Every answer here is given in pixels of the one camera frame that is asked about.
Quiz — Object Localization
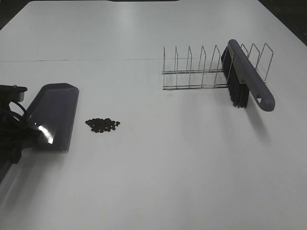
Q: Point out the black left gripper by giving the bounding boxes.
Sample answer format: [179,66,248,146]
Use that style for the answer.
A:
[0,101,28,164]

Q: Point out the purple plastic dustpan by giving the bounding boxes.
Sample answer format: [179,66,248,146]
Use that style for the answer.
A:
[0,82,80,185]

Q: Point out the pile of coffee beans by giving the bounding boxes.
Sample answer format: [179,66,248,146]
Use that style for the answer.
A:
[85,118,120,133]

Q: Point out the purple hand brush black bristles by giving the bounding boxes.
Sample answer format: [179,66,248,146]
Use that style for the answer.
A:
[221,39,275,112]

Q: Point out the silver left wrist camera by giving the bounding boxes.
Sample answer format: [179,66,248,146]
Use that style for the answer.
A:
[0,85,28,102]

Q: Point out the metal wire dish rack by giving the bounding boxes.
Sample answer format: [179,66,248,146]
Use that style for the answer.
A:
[162,43,274,90]

